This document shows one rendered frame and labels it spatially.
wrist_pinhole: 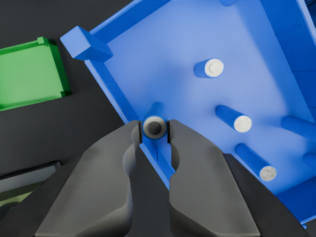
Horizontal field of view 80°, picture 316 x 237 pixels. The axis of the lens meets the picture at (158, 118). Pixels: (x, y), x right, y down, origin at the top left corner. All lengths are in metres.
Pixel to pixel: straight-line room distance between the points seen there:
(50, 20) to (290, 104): 0.78
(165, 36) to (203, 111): 0.10
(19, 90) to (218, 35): 0.79
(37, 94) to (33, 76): 0.07
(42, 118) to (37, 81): 0.15
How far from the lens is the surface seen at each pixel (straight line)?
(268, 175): 0.23
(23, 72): 0.89
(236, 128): 0.20
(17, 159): 1.01
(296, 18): 0.25
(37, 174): 0.91
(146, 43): 0.25
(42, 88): 0.86
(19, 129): 0.95
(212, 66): 0.18
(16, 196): 0.89
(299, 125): 0.27
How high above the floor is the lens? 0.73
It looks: 77 degrees down
